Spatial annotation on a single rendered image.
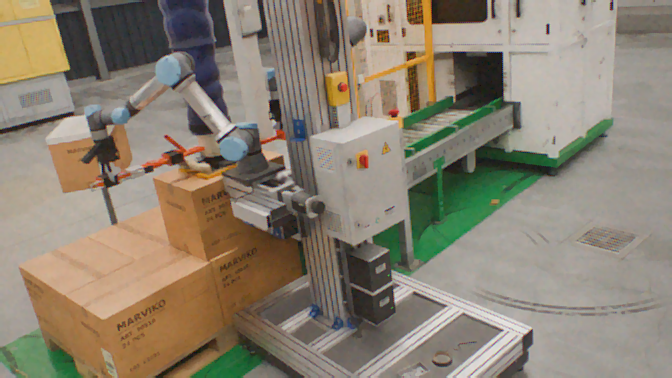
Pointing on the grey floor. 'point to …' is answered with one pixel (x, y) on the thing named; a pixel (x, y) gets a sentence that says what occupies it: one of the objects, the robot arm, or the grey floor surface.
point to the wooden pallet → (222, 340)
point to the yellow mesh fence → (410, 60)
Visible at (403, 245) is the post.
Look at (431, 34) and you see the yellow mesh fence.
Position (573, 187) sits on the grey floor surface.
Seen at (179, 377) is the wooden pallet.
